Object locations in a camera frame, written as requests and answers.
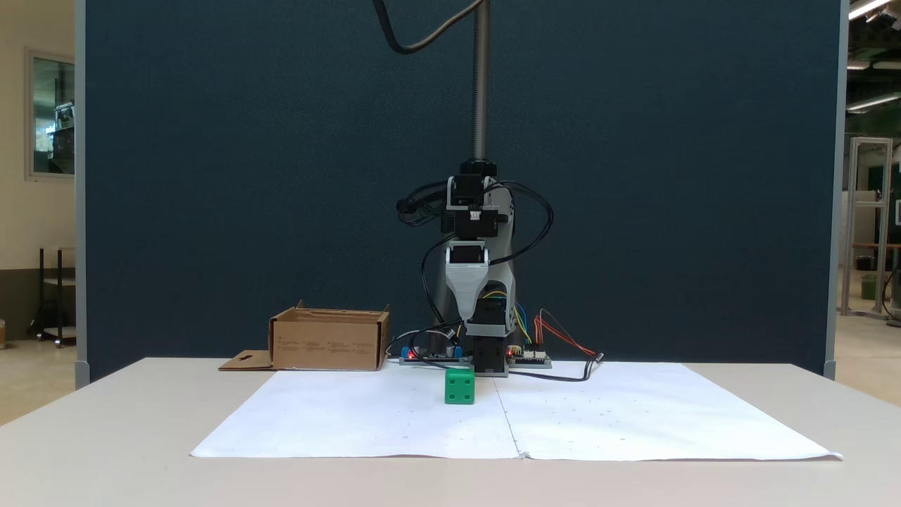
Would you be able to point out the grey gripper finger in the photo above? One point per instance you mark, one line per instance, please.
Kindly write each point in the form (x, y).
(475, 297)
(463, 297)

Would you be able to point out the green dice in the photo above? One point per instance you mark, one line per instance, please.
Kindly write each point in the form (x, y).
(460, 387)

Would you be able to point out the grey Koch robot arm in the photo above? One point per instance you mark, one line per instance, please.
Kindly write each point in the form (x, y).
(489, 355)

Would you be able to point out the blue circuit board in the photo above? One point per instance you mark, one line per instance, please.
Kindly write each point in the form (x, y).
(429, 357)

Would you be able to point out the brown cardboard box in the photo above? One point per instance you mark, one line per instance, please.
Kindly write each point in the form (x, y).
(327, 345)

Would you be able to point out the white paper sheet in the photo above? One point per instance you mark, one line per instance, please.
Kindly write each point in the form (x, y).
(633, 415)
(352, 415)

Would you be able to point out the dark blue partition panel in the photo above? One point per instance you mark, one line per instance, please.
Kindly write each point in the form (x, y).
(211, 176)

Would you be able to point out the black shelf rack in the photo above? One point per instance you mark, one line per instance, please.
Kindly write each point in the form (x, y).
(60, 282)

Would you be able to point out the fluorescent ceiling light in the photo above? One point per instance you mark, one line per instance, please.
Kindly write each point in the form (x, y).
(867, 8)
(873, 102)

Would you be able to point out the metal camera stand pole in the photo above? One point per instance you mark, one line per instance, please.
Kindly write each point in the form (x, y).
(481, 84)

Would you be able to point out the aluminium frame structure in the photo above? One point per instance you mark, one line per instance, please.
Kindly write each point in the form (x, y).
(888, 225)

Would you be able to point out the framed wall window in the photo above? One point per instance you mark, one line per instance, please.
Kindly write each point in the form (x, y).
(53, 113)

